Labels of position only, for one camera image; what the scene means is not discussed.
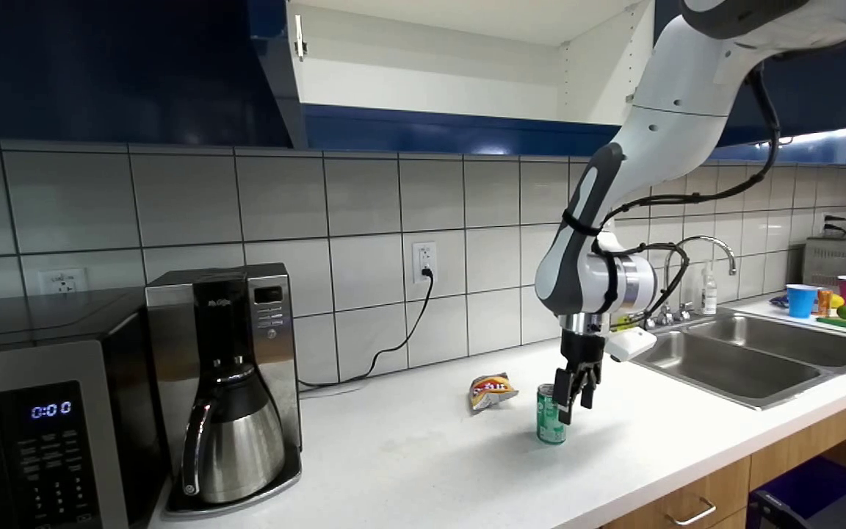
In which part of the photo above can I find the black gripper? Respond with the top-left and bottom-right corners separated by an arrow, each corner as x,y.
551,315 -> 606,426

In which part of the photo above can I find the green soda can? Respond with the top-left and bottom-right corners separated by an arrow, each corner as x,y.
534,384 -> 566,443

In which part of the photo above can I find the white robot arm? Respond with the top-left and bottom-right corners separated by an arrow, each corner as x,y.
534,0 -> 846,426

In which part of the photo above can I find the open white cupboard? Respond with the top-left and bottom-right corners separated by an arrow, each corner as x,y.
288,0 -> 654,124

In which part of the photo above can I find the blue cupboard door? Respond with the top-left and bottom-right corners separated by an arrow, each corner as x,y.
0,0 -> 302,148

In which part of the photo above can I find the Fritos chip bag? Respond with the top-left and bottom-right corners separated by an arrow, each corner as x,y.
466,373 -> 518,414

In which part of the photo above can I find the chrome sink faucet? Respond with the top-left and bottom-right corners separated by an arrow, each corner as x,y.
642,236 -> 738,329

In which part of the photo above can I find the stainless steel double sink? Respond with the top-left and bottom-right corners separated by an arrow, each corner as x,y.
637,315 -> 846,408

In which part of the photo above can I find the blue plastic cup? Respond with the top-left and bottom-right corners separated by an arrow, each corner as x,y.
788,285 -> 817,317

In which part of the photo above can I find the blue bin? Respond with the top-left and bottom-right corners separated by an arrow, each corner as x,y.
747,456 -> 846,529

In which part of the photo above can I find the black microwave oven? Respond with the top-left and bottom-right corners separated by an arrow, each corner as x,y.
0,292 -> 167,529

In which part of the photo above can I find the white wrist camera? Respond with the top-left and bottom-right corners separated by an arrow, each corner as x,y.
606,327 -> 659,362

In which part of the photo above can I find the wooden drawer with handle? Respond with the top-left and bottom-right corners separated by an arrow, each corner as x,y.
603,459 -> 748,529

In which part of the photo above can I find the black power cord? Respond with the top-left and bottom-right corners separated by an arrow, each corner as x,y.
297,267 -> 438,395

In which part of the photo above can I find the white wall outlet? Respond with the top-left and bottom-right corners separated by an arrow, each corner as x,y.
410,242 -> 438,283
40,271 -> 86,298

